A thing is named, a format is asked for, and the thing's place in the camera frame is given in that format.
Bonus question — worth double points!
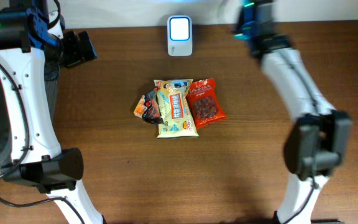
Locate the small orange box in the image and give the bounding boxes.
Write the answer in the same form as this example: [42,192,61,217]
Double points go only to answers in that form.
[134,95,147,118]

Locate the black orange snack packet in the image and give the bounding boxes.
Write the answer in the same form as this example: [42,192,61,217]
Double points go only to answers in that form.
[142,88,163,124]

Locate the red snack bag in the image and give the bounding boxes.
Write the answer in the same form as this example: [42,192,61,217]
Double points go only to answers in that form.
[186,78,227,129]

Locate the cream chocolate chip bag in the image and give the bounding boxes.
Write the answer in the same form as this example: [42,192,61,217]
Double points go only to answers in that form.
[154,79,199,139]

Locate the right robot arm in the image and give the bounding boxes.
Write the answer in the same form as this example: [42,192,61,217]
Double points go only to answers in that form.
[233,1,352,223]

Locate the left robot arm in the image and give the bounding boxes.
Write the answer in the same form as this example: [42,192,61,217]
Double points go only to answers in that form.
[0,1,105,223]

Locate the white barcode scanner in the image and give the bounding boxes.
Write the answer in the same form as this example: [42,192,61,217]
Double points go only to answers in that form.
[167,15,193,57]

